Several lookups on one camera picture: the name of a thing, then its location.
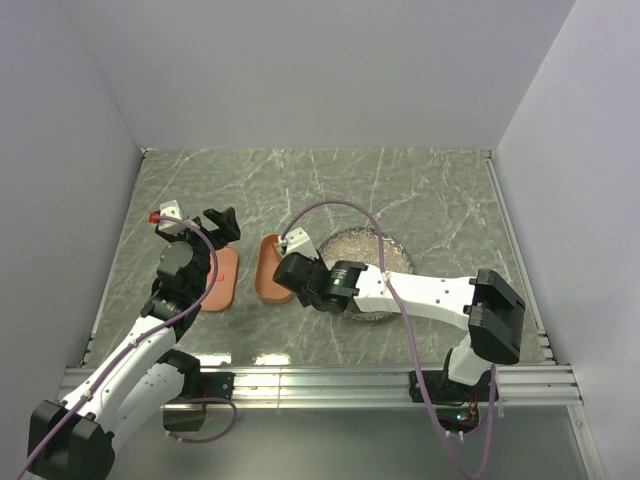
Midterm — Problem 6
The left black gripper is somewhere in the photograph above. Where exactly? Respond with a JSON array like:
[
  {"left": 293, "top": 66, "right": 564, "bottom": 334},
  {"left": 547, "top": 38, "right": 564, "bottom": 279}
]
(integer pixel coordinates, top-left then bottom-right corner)
[{"left": 156, "top": 207, "right": 239, "bottom": 296}]

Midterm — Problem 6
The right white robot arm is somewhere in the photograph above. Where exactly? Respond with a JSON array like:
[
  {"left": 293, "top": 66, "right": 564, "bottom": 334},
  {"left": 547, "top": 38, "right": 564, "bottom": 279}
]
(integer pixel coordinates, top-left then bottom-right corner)
[{"left": 273, "top": 253, "right": 526, "bottom": 400}]

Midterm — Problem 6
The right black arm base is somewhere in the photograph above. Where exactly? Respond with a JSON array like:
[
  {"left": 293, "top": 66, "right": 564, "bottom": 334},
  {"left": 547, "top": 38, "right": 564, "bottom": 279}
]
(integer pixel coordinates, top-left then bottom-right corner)
[{"left": 422, "top": 370, "right": 491, "bottom": 406}]

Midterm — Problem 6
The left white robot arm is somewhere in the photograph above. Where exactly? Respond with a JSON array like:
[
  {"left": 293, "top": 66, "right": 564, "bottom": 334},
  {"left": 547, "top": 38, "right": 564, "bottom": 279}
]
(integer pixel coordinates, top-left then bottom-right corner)
[{"left": 21, "top": 201, "right": 241, "bottom": 479}]

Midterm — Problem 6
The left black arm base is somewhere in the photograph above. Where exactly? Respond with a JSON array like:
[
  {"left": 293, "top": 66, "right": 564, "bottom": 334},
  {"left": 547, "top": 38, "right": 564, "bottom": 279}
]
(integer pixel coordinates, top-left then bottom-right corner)
[{"left": 159, "top": 349, "right": 235, "bottom": 435}]

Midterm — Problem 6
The pink lunch box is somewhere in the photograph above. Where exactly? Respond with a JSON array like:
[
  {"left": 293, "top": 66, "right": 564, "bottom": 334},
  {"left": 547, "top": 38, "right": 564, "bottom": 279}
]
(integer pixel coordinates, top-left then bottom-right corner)
[{"left": 254, "top": 234, "right": 293, "bottom": 305}]

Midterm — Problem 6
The pink lunch box lid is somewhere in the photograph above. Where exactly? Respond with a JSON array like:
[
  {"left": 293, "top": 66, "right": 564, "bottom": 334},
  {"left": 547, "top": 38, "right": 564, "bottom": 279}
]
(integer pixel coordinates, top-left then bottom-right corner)
[{"left": 201, "top": 246, "right": 239, "bottom": 312}]

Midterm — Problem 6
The speckled round plate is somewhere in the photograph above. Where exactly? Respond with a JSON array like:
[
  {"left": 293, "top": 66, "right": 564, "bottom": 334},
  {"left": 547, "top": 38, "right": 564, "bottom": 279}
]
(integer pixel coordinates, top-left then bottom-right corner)
[{"left": 319, "top": 227, "right": 415, "bottom": 323}]

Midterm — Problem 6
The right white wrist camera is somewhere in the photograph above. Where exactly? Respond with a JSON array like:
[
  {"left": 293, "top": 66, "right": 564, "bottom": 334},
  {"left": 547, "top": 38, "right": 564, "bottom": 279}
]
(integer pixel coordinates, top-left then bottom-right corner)
[{"left": 277, "top": 227, "right": 319, "bottom": 259}]

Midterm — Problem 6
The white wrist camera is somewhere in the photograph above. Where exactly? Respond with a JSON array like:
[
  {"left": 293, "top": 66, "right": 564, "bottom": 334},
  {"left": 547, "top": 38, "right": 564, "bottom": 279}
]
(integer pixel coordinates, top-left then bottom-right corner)
[
  {"left": 277, "top": 227, "right": 319, "bottom": 259},
  {"left": 148, "top": 200, "right": 187, "bottom": 235}
]

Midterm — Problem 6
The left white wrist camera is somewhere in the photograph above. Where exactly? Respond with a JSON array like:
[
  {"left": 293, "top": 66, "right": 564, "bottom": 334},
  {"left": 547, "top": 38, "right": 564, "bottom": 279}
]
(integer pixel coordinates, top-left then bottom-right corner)
[{"left": 148, "top": 200, "right": 187, "bottom": 235}]

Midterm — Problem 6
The aluminium front rail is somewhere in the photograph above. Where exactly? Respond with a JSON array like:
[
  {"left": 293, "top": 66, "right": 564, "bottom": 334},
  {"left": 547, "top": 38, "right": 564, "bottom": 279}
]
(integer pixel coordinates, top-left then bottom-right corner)
[{"left": 58, "top": 364, "right": 584, "bottom": 412}]

